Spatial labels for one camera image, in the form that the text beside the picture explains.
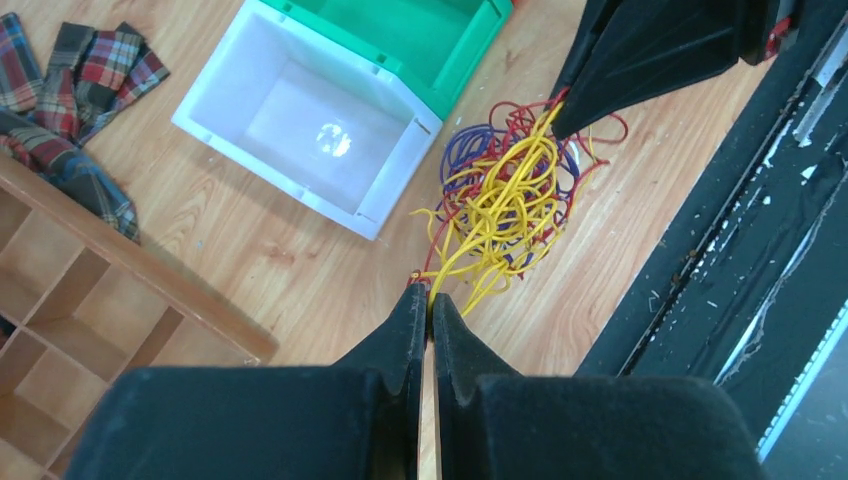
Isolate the red cable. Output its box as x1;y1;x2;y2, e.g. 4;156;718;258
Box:
409;99;629;286

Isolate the green plastic bin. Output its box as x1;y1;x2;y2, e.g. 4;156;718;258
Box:
266;0;514;120

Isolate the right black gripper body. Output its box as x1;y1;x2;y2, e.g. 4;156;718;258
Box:
740;0;802;65

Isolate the white plastic bin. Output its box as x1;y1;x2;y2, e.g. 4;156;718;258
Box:
172;1;443;240

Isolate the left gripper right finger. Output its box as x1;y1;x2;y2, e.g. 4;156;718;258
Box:
431;294;765;479

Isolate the plaid cloth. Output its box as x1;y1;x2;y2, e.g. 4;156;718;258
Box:
1;12;170;242

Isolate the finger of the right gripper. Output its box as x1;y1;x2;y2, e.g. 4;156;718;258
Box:
552;1;742;139

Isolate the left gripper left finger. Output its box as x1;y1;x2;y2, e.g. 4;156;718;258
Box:
66;284;427;479

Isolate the wooden compartment tray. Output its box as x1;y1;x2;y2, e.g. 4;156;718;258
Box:
1;158;278;479

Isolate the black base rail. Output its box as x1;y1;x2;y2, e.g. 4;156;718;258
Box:
578;1;847;479

